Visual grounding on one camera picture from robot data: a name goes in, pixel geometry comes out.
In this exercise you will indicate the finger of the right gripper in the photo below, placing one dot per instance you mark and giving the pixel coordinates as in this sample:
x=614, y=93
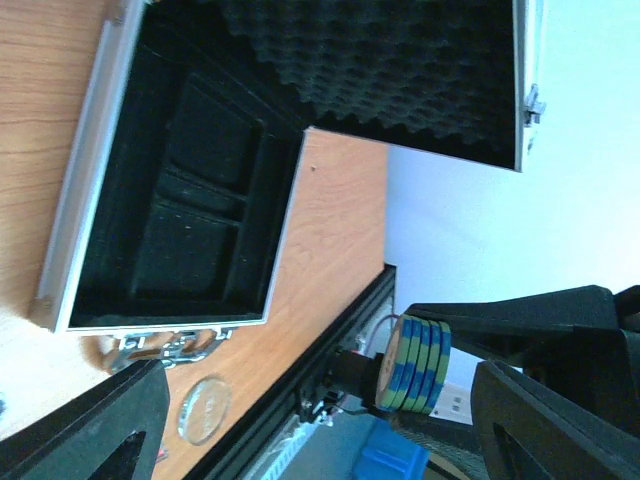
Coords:
x=453, y=441

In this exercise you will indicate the blue plastic bin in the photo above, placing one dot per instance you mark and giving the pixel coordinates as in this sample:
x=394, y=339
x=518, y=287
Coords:
x=387, y=455

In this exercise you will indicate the white slotted cable duct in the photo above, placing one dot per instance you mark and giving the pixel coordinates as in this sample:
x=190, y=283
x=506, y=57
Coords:
x=280, y=451

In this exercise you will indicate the aluminium poker case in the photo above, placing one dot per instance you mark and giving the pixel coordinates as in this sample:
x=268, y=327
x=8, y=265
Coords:
x=180, y=182

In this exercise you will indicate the clear round dealer button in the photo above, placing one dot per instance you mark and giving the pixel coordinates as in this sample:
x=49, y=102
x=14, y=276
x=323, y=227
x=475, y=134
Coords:
x=204, y=409

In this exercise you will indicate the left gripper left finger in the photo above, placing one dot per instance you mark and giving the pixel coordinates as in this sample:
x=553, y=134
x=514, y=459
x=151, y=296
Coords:
x=112, y=431

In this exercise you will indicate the black aluminium frame rail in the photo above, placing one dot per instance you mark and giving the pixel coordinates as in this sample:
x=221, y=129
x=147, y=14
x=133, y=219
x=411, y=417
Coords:
x=297, y=392

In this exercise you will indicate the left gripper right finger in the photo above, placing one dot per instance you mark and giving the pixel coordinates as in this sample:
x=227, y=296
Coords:
x=527, y=431

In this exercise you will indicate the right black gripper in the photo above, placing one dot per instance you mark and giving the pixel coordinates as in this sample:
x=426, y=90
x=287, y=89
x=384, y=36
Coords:
x=582, y=343

